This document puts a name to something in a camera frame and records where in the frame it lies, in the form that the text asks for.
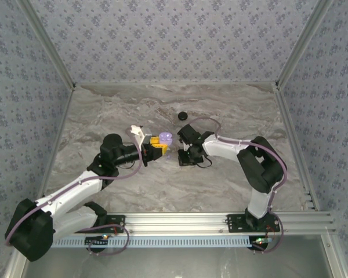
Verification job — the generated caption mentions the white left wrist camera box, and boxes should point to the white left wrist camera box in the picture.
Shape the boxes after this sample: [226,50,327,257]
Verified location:
[129,124,152,147]

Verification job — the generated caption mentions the thin black right wrist wire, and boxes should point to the thin black right wrist wire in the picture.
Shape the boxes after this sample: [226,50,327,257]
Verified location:
[195,156,213,169]

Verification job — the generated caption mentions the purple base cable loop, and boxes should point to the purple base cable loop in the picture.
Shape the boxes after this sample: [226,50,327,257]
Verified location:
[251,213,287,254]
[86,225,131,257]

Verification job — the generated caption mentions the aluminium frame corner post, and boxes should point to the aluminium frame corner post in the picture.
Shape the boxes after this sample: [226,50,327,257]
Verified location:
[275,0,342,89]
[16,0,77,90]

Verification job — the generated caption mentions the aluminium frame side rail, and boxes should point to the aluminium frame side rail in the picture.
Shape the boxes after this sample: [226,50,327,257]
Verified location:
[37,85,76,203]
[274,83,320,211]

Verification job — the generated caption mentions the small circuit board with LED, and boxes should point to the small circuit board with LED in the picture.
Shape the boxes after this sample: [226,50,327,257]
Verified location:
[85,236,110,247]
[250,236,273,247]

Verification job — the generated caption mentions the slotted pale blue cable duct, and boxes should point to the slotted pale blue cable duct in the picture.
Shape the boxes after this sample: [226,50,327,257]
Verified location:
[50,236,255,249]

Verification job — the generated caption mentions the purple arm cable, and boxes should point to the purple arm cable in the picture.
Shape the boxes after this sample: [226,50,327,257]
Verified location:
[188,118,288,215]
[4,129,143,247]

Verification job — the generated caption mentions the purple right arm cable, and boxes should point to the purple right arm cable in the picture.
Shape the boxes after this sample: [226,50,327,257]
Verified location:
[188,118,288,215]

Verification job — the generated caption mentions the grey metal base panel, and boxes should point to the grey metal base panel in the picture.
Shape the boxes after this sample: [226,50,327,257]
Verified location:
[23,235,336,278]

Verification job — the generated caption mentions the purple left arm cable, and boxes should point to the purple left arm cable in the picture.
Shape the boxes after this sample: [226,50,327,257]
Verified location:
[4,129,143,247]

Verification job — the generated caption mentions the wide aluminium frame rail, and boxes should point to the wide aluminium frame rail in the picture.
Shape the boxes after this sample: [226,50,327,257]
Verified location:
[104,212,337,236]

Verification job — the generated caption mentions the thin aluminium frame rail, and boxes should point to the thin aluminium frame rail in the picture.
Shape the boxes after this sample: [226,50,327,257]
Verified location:
[72,82,279,87]

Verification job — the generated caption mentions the aluminium frame lower rail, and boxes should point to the aluminium frame lower rail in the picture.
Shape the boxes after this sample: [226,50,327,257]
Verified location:
[5,251,30,278]
[320,234,348,278]

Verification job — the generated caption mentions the purple earbud charging case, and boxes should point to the purple earbud charging case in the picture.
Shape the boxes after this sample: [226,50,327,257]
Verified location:
[158,131,173,147]

